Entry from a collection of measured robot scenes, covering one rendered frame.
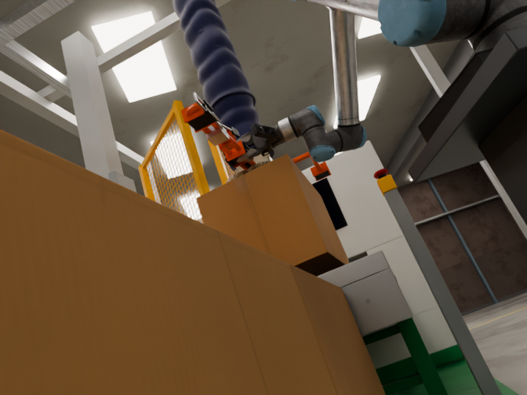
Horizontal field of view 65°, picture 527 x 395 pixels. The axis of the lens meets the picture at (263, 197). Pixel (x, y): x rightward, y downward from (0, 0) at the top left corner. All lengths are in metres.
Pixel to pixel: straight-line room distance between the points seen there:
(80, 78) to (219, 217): 1.93
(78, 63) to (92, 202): 3.08
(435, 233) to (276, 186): 11.60
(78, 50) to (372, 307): 2.74
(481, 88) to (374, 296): 0.70
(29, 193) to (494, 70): 0.75
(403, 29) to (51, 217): 0.91
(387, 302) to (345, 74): 0.82
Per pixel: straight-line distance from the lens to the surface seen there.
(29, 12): 3.35
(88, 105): 3.07
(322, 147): 1.56
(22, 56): 3.81
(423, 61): 4.90
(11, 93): 4.13
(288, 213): 1.48
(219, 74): 2.10
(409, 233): 1.90
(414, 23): 1.02
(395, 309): 1.31
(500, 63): 0.83
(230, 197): 1.58
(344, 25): 1.61
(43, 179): 0.24
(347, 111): 1.62
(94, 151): 2.87
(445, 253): 12.92
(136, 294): 0.26
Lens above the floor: 0.40
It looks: 22 degrees up
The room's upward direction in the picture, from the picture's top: 20 degrees counter-clockwise
